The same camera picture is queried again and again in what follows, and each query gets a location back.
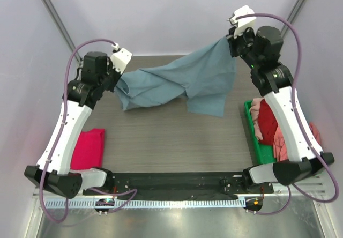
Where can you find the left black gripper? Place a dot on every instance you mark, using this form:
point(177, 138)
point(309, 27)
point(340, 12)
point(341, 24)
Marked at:
point(117, 74)

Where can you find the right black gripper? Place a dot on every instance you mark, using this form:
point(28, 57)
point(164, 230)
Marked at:
point(237, 45)

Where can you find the blue-grey t shirt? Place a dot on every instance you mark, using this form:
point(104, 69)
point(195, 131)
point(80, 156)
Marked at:
point(204, 78)

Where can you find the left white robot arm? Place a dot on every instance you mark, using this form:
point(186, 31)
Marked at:
point(98, 73)

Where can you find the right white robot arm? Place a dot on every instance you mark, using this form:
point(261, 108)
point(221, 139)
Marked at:
point(261, 51)

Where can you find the folded magenta t shirt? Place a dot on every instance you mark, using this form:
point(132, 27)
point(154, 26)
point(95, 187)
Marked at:
point(89, 150)

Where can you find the dark red t shirt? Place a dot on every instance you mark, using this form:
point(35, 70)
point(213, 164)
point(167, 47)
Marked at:
point(267, 123)

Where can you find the green plastic tray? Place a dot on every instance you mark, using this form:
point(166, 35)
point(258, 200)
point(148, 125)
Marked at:
point(263, 153)

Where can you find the salmon pink t shirt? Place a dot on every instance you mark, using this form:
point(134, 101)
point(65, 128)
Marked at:
point(279, 145)

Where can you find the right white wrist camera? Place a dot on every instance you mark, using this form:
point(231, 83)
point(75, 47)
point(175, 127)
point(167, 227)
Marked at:
point(240, 20)

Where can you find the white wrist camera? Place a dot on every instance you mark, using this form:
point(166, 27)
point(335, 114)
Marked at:
point(120, 59)
point(240, 20)

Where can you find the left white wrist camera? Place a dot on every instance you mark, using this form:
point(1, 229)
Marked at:
point(120, 59)

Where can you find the right aluminium frame post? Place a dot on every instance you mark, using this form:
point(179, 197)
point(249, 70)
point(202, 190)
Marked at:
point(296, 10)

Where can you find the aluminium frame post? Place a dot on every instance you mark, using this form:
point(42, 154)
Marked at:
point(59, 24)
point(296, 10)

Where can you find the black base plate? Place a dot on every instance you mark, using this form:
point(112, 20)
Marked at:
point(200, 186)

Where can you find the left aluminium frame post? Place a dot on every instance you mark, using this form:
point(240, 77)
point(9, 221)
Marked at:
point(59, 24)

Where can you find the white slotted cable duct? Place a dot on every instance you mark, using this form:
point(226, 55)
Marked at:
point(98, 203)

